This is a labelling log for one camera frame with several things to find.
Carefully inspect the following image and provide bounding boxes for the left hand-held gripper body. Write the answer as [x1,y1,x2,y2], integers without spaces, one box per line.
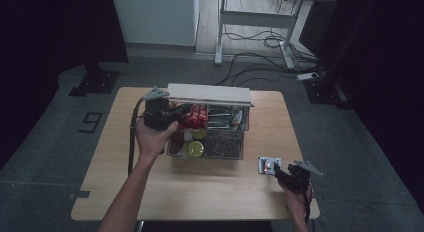
[142,86,175,132]

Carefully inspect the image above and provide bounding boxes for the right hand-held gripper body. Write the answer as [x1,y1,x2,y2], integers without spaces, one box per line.
[279,159,324,195]

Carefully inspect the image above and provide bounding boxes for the red snack packet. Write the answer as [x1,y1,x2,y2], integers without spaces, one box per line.
[196,104,210,129]
[179,104,199,130]

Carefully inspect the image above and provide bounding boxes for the silver foil packet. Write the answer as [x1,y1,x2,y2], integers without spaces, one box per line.
[257,155,283,176]

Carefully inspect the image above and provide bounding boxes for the person's right hand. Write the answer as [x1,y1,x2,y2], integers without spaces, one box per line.
[277,179,313,224]

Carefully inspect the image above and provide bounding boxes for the person's left hand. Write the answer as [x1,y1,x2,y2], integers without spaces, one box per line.
[134,117,180,160]

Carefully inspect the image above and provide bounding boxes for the dark red packet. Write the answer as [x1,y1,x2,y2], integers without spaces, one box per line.
[169,131,185,154]

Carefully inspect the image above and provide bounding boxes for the yellow-green round can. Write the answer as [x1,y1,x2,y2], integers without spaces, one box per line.
[187,140,205,158]
[191,128,208,141]

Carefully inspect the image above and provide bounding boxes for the pile of assorted flat packets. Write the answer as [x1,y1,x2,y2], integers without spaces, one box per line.
[207,104,250,131]

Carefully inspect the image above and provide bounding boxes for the pile of dark small clips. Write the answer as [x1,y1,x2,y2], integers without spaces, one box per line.
[204,129,245,160]

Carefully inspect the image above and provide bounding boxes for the black stand base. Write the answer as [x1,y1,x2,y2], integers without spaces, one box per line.
[68,61,121,98]
[302,75,355,110]

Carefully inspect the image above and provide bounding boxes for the white cabinet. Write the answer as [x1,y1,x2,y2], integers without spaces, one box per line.
[110,0,201,48]

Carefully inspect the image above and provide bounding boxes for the white power strip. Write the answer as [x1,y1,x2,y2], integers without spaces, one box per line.
[296,71,320,82]

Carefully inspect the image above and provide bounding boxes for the dark curtain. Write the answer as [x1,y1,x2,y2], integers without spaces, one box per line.
[0,0,130,170]
[315,0,424,213]

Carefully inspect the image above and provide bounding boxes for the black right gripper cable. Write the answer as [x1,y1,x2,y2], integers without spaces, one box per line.
[300,181,314,225]

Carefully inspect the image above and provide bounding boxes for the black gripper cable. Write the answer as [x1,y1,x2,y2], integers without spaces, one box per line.
[127,97,146,177]
[300,181,314,225]

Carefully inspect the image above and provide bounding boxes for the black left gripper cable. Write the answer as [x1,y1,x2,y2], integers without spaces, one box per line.
[127,97,146,177]

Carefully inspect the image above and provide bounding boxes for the black floor cables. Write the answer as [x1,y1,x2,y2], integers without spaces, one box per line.
[214,28,322,88]

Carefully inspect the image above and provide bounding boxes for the white desk frame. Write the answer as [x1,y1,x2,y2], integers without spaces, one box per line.
[211,0,339,71]

